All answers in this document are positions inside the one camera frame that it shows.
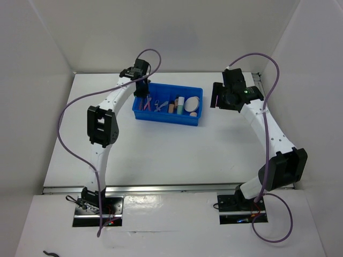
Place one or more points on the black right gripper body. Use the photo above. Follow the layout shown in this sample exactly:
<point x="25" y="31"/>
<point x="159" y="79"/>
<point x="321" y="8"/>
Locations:
<point x="218" y="89"/>

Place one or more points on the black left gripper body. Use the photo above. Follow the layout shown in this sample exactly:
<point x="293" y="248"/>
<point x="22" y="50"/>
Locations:
<point x="142" y="91"/>

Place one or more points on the purple eyelash curler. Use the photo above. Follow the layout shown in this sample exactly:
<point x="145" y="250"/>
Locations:
<point x="159" y="106"/>

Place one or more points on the beige square foundation bottle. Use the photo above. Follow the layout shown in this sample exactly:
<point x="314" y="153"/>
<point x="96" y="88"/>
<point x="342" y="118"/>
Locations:
<point x="171" y="108"/>

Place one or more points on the green bottle white cap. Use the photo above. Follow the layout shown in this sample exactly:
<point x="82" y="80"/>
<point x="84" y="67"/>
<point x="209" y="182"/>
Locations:
<point x="180" y="105"/>

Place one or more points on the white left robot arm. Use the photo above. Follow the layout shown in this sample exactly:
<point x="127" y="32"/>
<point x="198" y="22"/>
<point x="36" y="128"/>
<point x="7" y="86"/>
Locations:
<point x="103" y="130"/>

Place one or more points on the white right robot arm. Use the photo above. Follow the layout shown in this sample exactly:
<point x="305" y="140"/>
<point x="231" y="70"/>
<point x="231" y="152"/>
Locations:
<point x="285" y="162"/>

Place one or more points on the blue plastic organizer bin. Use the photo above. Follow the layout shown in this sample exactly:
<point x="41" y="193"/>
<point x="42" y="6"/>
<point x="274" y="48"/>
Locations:
<point x="165" y="92"/>

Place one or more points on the aluminium table edge rail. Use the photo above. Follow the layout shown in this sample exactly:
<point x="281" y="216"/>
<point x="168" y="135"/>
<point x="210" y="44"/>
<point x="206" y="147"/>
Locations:
<point x="147" y="189"/>

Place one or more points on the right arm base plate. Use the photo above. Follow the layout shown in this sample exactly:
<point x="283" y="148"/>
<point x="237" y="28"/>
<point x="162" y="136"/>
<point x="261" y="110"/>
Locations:
<point x="233" y="212"/>

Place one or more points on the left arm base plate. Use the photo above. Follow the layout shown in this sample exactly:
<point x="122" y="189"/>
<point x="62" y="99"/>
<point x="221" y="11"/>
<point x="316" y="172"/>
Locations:
<point x="86" y="215"/>

